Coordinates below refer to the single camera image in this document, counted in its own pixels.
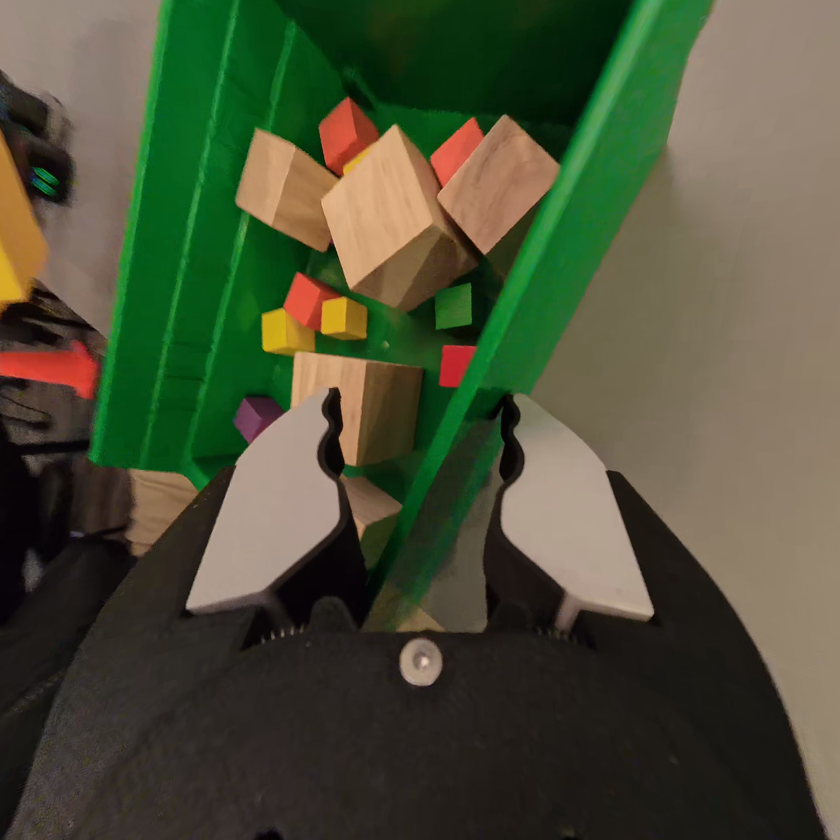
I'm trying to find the pile of wooden and coloured cubes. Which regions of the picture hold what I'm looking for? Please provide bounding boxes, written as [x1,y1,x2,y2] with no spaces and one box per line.
[233,97,562,565]

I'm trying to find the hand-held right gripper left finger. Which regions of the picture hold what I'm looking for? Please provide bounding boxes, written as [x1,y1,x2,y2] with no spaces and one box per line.
[185,387,370,627]

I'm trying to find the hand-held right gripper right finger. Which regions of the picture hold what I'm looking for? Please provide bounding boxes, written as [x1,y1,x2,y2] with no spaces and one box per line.
[484,392,656,636]

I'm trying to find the person's beige pants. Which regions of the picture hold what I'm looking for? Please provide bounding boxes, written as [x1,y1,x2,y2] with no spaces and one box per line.
[128,468,201,557]

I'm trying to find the yellow plastic box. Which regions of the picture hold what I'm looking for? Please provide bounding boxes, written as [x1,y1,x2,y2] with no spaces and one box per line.
[0,128,50,306]

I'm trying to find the black device with blue display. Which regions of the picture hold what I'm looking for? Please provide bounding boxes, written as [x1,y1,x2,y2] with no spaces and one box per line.
[0,72,74,206]

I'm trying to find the green plastic box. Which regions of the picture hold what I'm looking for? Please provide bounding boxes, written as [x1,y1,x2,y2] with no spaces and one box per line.
[88,0,716,605]

